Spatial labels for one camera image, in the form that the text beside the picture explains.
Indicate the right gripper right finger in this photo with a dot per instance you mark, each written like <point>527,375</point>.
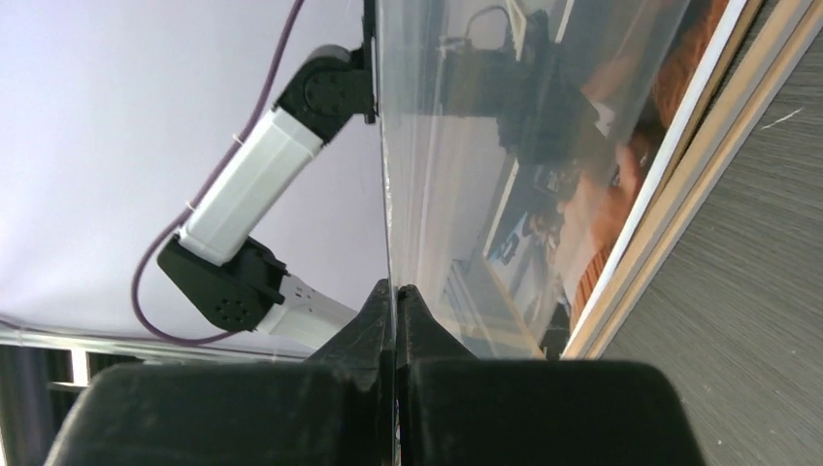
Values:
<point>458,409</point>

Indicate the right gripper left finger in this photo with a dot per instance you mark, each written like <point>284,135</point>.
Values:
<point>335,408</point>

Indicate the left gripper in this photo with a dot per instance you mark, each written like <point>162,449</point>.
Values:
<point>542,116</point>

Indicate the clear acrylic sheet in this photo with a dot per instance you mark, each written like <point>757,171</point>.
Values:
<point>444,173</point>

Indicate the white wooden picture frame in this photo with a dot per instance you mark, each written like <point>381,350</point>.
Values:
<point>771,57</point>

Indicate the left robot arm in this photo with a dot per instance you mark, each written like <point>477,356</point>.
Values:
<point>235,282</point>

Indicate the printed photo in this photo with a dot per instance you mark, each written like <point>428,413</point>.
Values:
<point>561,234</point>

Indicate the brown backing board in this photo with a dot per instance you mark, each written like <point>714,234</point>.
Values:
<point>620,82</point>

